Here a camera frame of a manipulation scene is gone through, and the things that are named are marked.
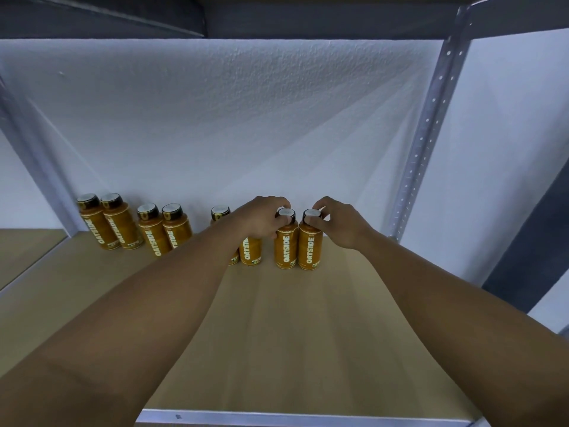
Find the person's left hand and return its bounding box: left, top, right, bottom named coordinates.
left=213, top=195, right=293, bottom=243

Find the person's right hand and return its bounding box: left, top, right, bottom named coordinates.
left=306, top=195, right=380, bottom=253

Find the golden Oatside bottle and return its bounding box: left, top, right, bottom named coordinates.
left=298, top=208, right=325, bottom=272
left=273, top=207, right=301, bottom=270

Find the group of orange Oatside bottles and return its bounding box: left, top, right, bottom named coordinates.
left=73, top=192, right=266, bottom=267

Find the white metal shelving rack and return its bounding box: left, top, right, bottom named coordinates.
left=0, top=0, right=569, bottom=427

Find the person's right forearm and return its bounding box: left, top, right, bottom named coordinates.
left=360, top=228, right=569, bottom=427

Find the person's left forearm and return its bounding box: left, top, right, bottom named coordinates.
left=0, top=222, right=245, bottom=427

